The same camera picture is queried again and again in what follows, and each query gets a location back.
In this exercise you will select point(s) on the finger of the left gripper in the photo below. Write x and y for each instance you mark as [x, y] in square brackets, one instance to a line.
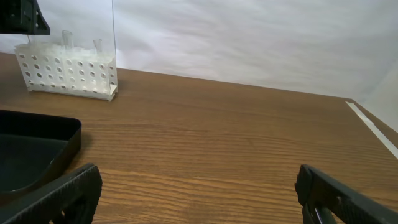
[21, 17]

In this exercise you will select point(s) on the white test tube rack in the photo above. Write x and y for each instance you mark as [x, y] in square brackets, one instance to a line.
[65, 73]

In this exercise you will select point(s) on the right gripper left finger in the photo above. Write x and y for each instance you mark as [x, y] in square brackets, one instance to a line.
[62, 196]

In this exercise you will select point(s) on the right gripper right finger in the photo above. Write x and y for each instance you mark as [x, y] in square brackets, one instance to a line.
[335, 196]

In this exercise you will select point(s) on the black tray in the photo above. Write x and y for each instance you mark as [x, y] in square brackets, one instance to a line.
[34, 155]

